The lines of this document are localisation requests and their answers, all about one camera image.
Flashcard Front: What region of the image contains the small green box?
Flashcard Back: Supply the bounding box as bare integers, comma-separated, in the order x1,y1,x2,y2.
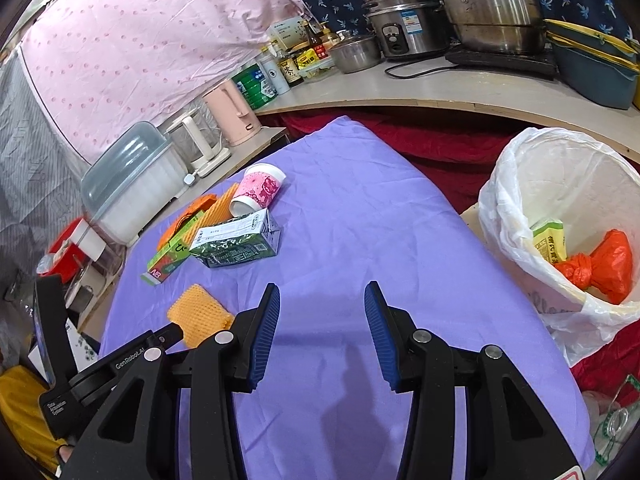
146,240,193,287

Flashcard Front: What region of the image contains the clear food container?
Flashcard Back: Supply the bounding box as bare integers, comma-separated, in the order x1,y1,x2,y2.
300,57,335,83

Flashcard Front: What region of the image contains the green can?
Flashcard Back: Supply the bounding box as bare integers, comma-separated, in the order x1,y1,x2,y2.
231,62,277,111

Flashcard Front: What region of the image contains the curved wooden counter board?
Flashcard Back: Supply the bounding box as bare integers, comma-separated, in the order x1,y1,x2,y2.
255,55,640,163

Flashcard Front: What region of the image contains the blue and yellow basin stack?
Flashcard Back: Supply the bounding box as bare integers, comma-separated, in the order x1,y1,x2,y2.
544,19,640,111

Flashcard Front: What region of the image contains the printed cardboard box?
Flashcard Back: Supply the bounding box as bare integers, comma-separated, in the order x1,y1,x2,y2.
27,320,98,386

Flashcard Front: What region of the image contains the glass electric kettle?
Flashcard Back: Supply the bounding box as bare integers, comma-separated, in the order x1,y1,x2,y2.
165,110,232,178

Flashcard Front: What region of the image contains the green drink carton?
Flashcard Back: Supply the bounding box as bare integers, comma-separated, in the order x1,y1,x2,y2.
189,208,282,269

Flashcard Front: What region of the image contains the pink dotted sheet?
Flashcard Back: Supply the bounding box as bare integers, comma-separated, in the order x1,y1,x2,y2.
22,0,321,163

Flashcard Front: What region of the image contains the white and green box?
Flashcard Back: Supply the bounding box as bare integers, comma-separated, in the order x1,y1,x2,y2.
266,16,311,51

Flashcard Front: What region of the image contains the pink paper cup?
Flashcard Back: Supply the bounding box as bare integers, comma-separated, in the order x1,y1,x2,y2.
229,162,287,216

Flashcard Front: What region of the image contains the pink electric kettle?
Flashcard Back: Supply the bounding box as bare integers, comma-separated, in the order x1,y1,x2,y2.
202,78,262,147

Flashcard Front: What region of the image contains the small steel pot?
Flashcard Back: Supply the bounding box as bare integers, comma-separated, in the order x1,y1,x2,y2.
330,32,383,74

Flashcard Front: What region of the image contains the yellow cloth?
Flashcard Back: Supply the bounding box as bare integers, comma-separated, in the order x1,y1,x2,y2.
0,365,68,476

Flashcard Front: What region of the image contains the red basin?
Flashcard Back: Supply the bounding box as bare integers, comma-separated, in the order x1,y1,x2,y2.
47,217,86,276

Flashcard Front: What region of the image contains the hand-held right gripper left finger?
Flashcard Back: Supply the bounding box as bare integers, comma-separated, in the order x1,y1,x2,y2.
60,282,282,480

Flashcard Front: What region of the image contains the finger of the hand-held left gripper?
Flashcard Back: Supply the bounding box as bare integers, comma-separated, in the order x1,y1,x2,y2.
149,321,187,355

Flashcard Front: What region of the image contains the black power cable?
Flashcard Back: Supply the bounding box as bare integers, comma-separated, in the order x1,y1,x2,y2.
384,57,451,80

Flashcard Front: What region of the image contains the steel rice cooker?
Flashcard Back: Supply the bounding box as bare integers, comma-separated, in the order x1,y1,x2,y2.
362,0,451,58

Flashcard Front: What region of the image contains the dish box with grey lid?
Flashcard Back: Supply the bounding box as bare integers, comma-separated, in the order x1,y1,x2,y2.
80,121,183,246

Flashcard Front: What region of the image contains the red plastic bag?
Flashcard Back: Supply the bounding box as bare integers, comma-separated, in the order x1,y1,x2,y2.
556,229,634,306

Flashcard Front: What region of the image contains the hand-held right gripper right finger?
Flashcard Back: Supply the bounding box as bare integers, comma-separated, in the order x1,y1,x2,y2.
364,280,583,480

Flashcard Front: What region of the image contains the dark sauce bottle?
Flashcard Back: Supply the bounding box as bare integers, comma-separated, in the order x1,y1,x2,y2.
272,45,305,86

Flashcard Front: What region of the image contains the yellow waffle foam net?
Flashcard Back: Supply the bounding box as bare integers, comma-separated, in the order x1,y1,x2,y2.
170,182,241,256

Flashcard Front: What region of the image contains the grey striped sheet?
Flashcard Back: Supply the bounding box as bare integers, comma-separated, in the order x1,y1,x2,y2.
0,45,91,281

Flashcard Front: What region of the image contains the white bottle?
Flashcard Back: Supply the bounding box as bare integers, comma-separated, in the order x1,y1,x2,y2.
258,52,291,96

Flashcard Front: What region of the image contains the red label sauce bottle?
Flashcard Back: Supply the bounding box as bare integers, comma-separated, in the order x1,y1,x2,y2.
305,20,328,58

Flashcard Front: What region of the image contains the bin with white liner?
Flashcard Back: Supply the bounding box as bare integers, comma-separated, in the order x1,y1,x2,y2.
477,127,640,368

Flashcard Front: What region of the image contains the yellow diamond-mesh foam net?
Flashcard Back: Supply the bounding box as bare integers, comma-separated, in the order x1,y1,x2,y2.
167,283,236,348

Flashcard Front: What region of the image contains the purple cloth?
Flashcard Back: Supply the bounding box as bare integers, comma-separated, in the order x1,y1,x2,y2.
97,115,596,480

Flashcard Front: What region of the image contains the black induction cooker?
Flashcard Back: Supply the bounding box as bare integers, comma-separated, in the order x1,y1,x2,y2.
445,45,560,81

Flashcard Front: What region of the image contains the steel steamer pot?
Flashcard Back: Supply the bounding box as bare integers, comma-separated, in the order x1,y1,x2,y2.
419,0,548,56

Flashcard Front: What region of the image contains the yellow-green snack packet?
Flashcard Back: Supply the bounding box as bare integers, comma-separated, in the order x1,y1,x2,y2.
531,219,569,264

